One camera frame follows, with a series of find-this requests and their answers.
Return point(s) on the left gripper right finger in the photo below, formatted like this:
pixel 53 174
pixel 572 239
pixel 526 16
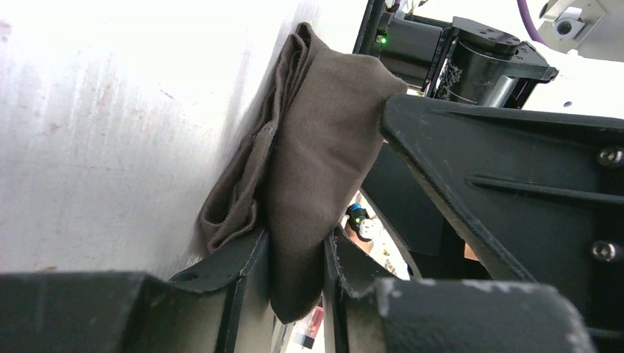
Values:
pixel 367 309

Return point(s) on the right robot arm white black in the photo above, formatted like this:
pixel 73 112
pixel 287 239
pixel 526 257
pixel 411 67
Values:
pixel 464 62

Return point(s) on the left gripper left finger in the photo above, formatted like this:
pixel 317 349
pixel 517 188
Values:
pixel 221 304

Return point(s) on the olive underwear beige waistband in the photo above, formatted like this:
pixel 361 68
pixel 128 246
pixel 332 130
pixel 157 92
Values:
pixel 316 138

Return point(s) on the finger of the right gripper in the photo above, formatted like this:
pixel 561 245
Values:
pixel 538 196
pixel 431 246

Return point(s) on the teleoperation handle devices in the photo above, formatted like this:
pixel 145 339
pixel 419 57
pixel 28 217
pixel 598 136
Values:
pixel 365 230

